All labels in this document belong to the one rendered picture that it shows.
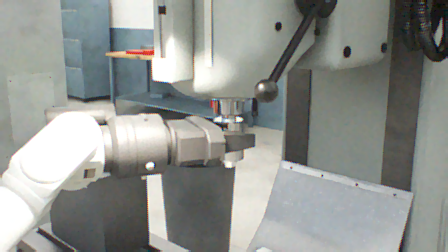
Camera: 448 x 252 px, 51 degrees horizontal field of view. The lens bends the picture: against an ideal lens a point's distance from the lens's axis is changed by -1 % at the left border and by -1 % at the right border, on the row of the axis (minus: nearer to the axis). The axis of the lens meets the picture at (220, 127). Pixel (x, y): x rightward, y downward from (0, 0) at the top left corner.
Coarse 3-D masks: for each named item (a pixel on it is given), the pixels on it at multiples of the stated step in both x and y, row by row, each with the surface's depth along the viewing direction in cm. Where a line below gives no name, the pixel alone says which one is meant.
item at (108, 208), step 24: (72, 192) 101; (96, 192) 94; (120, 192) 97; (144, 192) 102; (72, 216) 102; (96, 216) 96; (120, 216) 98; (144, 216) 103; (72, 240) 104; (96, 240) 97; (120, 240) 99; (144, 240) 104
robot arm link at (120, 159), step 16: (48, 112) 64; (64, 112) 65; (80, 112) 65; (96, 112) 66; (112, 112) 67; (112, 128) 63; (128, 128) 63; (112, 144) 63; (128, 144) 62; (96, 160) 61; (112, 160) 63; (128, 160) 63; (80, 176) 64; (96, 176) 65; (128, 176) 65
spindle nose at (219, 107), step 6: (216, 102) 70; (222, 102) 69; (228, 102) 69; (234, 102) 69; (240, 102) 69; (216, 108) 70; (222, 108) 69; (228, 108) 69; (234, 108) 69; (240, 108) 70; (222, 114) 69; (228, 114) 69; (234, 114) 69; (240, 114) 70
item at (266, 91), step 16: (304, 0) 61; (320, 0) 62; (336, 0) 65; (304, 16) 61; (320, 16) 63; (304, 32) 60; (288, 48) 59; (272, 80) 57; (256, 96) 56; (272, 96) 56
